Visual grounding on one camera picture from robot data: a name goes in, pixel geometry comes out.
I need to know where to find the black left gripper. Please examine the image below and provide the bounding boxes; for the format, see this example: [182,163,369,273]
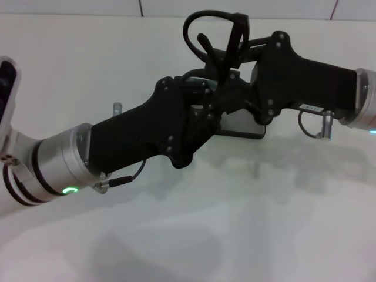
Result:
[87,75,223,174]

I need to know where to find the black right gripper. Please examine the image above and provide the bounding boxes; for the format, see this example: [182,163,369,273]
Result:
[202,29,360,126]

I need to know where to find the black framed glasses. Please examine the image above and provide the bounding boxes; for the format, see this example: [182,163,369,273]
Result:
[182,10,251,89]

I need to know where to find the black glasses case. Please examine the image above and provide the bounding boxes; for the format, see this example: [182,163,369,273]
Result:
[216,63,267,139]

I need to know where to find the right gripper silver connector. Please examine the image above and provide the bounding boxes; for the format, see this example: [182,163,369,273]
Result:
[315,110,334,140]

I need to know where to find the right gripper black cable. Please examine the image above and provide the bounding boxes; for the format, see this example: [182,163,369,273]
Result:
[297,110,324,139]

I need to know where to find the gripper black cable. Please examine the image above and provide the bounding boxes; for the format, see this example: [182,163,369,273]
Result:
[297,110,324,139]
[93,159,148,195]

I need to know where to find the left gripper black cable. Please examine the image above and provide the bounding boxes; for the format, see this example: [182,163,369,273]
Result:
[93,159,148,195]

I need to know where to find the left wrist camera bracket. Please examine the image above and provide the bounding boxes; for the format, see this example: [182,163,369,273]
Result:
[0,129,35,184]

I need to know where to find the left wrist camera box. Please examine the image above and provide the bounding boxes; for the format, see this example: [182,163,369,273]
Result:
[0,55,23,140]

